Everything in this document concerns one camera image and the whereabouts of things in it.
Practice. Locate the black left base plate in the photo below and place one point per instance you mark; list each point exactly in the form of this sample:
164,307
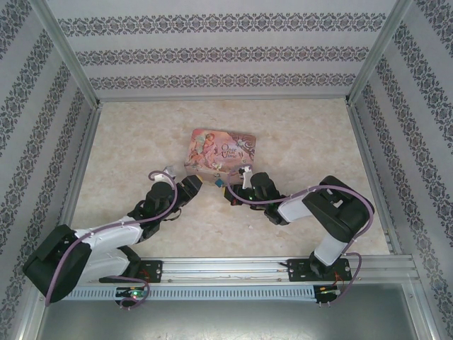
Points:
152,271

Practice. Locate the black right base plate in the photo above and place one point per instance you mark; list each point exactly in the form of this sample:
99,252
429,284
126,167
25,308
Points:
297,271

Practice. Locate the aluminium frame post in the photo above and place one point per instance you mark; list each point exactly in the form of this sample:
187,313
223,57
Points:
67,53
376,53

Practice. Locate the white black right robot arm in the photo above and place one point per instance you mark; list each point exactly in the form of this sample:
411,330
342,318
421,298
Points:
332,248

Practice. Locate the aluminium side floor rail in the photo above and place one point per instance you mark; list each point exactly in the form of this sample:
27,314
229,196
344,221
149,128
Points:
362,141
85,148

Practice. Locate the small teal padlock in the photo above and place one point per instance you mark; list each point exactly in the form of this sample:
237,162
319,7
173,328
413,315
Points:
218,183

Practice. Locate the circuit board with green light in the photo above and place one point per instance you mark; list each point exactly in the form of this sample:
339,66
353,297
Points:
132,293

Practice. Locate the aluminium mounting rail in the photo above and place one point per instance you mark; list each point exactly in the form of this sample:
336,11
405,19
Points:
219,271

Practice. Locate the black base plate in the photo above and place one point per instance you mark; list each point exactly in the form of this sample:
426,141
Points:
297,271
152,271

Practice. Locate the pink fairy print tin box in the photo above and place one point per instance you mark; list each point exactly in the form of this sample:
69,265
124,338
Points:
219,148

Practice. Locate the small circuit board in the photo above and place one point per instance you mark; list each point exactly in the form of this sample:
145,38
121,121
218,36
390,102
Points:
327,289

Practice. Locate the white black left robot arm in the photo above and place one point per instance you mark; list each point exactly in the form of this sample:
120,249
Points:
106,237

